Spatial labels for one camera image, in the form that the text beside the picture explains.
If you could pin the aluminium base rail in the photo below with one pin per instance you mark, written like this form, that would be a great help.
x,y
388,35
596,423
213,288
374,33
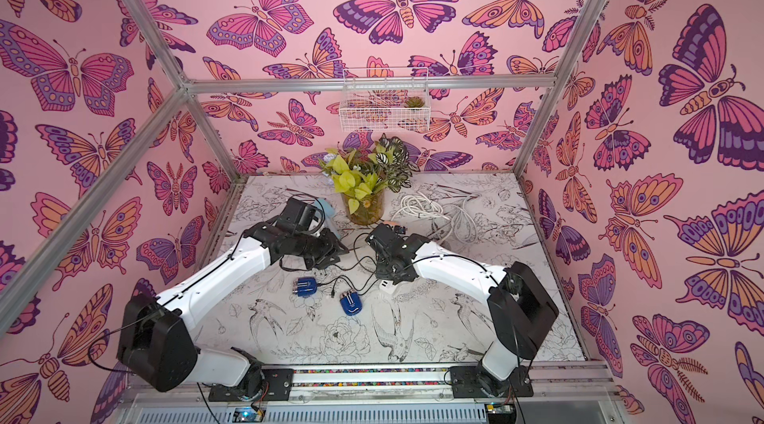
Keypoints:
x,y
416,393

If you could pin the white wire basket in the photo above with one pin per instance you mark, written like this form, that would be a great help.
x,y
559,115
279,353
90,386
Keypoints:
x,y
385,99

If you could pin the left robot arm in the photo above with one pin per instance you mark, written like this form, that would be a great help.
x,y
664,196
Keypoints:
x,y
156,341

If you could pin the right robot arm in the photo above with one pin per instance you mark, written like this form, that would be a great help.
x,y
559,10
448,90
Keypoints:
x,y
522,311

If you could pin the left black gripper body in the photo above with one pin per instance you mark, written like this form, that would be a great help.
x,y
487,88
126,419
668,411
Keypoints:
x,y
317,251

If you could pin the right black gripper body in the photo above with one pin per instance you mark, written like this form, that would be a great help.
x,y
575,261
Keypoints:
x,y
381,243

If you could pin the white power strip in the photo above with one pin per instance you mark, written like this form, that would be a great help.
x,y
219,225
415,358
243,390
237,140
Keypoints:
x,y
387,287

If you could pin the potted green plant glass vase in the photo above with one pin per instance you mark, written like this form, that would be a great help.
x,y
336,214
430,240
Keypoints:
x,y
362,175

